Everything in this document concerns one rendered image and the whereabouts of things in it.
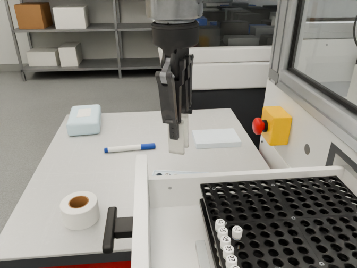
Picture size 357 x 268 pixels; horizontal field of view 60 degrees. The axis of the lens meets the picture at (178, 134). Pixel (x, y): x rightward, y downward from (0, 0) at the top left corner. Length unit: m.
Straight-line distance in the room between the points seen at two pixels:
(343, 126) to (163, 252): 0.35
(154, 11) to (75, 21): 3.64
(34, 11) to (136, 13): 1.26
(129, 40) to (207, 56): 3.43
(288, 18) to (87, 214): 0.58
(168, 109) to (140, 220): 0.20
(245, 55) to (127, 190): 0.69
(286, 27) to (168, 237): 0.52
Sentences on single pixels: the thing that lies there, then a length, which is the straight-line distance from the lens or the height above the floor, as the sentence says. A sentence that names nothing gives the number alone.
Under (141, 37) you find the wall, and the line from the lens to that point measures 4.52.
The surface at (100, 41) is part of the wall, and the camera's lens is 4.58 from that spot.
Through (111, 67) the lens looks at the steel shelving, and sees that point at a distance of 4.12.
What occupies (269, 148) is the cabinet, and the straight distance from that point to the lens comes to 0.86.
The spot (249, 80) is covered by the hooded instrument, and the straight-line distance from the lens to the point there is 1.21.
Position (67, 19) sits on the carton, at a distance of 4.12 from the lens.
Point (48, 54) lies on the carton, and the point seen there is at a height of 0.30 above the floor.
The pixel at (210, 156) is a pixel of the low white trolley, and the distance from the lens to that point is 0.83.
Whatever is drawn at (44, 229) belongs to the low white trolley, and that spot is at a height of 0.76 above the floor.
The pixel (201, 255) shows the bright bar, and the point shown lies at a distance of 0.45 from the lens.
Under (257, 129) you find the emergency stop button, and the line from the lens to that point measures 0.73.
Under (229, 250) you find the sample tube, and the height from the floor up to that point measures 0.91.
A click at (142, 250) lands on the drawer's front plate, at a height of 0.93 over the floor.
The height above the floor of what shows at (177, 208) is 0.84.
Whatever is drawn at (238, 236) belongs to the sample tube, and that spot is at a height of 0.91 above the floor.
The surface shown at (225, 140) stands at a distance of 0.88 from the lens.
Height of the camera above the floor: 1.19
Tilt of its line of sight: 27 degrees down
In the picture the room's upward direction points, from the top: straight up
